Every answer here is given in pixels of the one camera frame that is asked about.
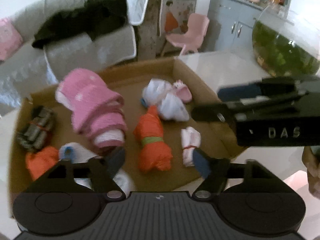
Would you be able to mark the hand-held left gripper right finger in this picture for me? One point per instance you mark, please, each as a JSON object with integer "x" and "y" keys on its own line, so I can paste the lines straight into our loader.
{"x": 201, "y": 162}

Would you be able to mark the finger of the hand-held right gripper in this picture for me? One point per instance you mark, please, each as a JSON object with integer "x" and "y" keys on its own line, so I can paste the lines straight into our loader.
{"x": 212, "y": 112}
{"x": 237, "y": 92}

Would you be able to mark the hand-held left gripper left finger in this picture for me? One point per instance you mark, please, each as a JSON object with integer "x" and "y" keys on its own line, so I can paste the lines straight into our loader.
{"x": 116, "y": 160}

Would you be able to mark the small white red-banded bundle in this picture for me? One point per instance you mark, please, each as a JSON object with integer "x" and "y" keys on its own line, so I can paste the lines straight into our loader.
{"x": 190, "y": 137}

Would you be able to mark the white blue-trimmed sock bundle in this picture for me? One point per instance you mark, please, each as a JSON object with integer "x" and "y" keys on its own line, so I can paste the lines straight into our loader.
{"x": 80, "y": 151}

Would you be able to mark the white pink sock bundle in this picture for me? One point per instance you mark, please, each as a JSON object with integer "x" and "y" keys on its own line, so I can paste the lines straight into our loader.
{"x": 170, "y": 105}

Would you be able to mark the brown cardboard box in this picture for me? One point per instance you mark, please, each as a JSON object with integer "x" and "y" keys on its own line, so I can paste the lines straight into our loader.
{"x": 155, "y": 180}

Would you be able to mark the orange green-banded sock bundle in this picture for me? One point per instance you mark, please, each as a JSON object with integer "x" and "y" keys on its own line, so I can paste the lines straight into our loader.
{"x": 152, "y": 127}

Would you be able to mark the pink fluffy sock bundle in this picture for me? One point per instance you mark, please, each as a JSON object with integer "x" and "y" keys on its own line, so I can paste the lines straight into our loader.
{"x": 92, "y": 105}

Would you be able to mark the plain orange sock bundle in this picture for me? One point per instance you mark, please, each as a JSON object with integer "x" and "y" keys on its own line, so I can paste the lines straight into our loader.
{"x": 41, "y": 162}

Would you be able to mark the black white-printed sock bundle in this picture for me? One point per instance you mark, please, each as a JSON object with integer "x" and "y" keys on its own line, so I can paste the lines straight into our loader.
{"x": 35, "y": 130}

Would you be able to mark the person's right hand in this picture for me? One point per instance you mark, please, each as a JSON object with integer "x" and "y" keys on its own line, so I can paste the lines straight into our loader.
{"x": 312, "y": 165}

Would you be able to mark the glass fish bowl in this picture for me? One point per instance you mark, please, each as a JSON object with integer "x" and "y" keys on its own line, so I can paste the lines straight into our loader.
{"x": 282, "y": 47}

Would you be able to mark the pink plastic chair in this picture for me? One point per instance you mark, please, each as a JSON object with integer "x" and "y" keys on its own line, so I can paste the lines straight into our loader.
{"x": 195, "y": 32}

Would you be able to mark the grey cabinet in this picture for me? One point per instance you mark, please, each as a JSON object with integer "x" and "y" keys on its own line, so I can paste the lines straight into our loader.
{"x": 225, "y": 17}

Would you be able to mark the grey sofa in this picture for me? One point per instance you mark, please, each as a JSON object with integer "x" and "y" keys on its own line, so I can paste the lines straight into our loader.
{"x": 150, "y": 37}

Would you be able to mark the flower-patterned refrigerator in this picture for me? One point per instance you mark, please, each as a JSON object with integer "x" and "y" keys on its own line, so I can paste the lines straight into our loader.
{"x": 180, "y": 10}

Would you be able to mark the white quilted blanket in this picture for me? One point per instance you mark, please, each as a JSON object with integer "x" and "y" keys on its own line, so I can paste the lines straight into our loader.
{"x": 138, "y": 2}

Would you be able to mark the black clothes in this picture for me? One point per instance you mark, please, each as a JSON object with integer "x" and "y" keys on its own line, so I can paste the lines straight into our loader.
{"x": 82, "y": 20}

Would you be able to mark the pink cushion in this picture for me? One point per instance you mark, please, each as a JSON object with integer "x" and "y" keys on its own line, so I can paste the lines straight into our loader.
{"x": 10, "y": 40}

